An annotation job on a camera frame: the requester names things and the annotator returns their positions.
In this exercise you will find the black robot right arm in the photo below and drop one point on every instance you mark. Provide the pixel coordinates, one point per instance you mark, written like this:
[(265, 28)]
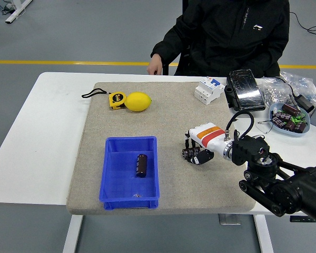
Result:
[(250, 150)]

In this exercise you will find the white table leg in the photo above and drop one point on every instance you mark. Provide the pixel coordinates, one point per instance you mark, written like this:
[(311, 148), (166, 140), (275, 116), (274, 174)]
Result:
[(72, 234), (264, 234)]

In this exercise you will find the yellow tape measure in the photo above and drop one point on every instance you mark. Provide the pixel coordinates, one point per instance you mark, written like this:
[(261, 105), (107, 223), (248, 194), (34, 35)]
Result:
[(116, 100)]

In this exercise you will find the blue plastic box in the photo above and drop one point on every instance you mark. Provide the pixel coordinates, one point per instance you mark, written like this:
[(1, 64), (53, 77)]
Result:
[(121, 171)]

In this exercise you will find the person's right hand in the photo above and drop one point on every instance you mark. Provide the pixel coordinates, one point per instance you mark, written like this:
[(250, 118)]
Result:
[(155, 66)]

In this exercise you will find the grey metal table bracket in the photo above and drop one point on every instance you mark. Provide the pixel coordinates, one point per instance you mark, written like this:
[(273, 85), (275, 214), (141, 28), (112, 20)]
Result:
[(229, 219)]

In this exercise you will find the clear bag of metal washers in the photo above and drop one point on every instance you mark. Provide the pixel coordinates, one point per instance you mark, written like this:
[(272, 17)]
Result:
[(272, 93)]

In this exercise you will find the light blue bowl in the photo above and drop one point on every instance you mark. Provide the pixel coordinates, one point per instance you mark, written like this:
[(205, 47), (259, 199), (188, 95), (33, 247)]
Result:
[(292, 134)]

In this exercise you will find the white circuit breaker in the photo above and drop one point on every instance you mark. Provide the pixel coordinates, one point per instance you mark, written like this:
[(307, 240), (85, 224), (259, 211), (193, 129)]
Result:
[(206, 92)]

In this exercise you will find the white desk frame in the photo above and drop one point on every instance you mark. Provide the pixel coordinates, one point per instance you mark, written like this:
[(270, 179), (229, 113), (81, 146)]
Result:
[(15, 13)]

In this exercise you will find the clear bag of blue parts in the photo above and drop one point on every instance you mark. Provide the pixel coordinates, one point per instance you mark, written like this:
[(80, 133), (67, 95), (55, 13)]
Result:
[(302, 84)]

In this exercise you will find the black power adapter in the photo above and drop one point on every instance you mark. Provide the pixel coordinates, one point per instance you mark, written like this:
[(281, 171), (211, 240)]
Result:
[(305, 103)]

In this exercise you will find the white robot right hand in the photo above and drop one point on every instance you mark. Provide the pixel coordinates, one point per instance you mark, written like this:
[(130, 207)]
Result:
[(208, 135)]

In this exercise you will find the yellow lemon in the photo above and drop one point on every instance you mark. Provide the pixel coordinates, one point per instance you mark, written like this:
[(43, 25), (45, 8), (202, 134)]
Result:
[(137, 101)]

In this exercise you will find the grey-brown mat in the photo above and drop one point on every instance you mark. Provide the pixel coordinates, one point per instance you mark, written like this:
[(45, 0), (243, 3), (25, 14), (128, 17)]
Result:
[(173, 105)]

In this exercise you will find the person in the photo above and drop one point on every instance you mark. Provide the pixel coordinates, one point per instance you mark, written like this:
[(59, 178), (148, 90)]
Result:
[(226, 39)]

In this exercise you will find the grey metal probe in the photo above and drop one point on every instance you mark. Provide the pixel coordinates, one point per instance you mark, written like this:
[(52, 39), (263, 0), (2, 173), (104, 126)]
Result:
[(293, 99)]

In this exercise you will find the black table control panel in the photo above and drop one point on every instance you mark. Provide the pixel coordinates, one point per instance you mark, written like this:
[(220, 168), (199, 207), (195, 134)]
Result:
[(302, 219)]

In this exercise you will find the black wrapped case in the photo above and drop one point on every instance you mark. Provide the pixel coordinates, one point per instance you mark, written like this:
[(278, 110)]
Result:
[(243, 89)]

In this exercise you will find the small debris scrap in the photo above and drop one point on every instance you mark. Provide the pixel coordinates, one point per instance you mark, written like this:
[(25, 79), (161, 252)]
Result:
[(137, 195)]

